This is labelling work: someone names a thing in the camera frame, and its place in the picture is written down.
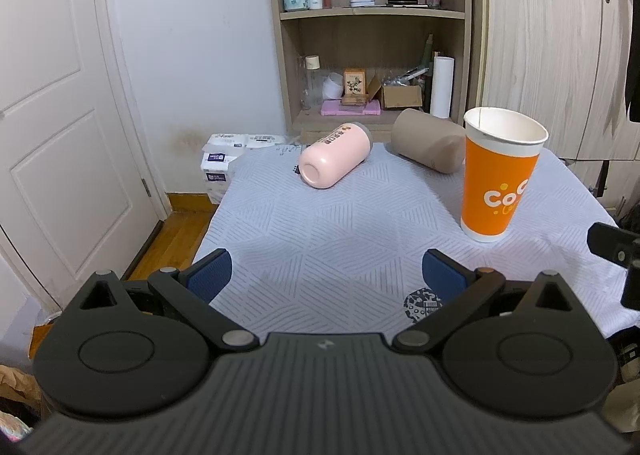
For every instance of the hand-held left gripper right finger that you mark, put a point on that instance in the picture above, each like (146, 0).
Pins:
(441, 275)

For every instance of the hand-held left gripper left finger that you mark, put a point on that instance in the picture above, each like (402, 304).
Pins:
(212, 276)

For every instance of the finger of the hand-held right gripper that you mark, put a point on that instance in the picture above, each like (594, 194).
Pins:
(612, 240)

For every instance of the orange paper cup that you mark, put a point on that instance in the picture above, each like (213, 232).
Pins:
(500, 175)

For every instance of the white small cup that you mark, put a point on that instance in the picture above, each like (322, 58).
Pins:
(332, 86)

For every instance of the white patterned bed cover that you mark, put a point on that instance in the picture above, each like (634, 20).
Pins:
(350, 235)

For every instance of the white tissue paper pack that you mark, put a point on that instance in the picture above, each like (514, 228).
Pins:
(216, 175)
(250, 139)

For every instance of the black hanging garment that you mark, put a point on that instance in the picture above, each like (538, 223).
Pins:
(634, 60)

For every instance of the open cardboard box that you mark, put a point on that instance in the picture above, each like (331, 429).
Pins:
(400, 97)

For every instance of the pink flat box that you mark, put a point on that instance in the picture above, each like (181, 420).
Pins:
(350, 108)

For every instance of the white paper roll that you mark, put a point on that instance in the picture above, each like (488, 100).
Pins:
(442, 85)

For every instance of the wooden wardrobe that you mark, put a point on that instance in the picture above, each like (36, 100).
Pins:
(550, 60)

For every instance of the floral printed box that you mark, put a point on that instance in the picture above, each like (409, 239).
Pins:
(354, 83)

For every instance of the white door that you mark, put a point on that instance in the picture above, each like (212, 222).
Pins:
(50, 135)

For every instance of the clear bottle cream cap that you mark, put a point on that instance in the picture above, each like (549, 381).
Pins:
(313, 80)

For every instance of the brown paper bag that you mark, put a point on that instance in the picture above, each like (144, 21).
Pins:
(17, 385)

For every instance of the wooden shelf cabinet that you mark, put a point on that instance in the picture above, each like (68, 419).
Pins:
(372, 14)

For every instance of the black flat tool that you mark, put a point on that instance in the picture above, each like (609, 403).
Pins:
(402, 1)

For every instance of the white flat tin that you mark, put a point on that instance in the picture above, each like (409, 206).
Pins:
(362, 2)

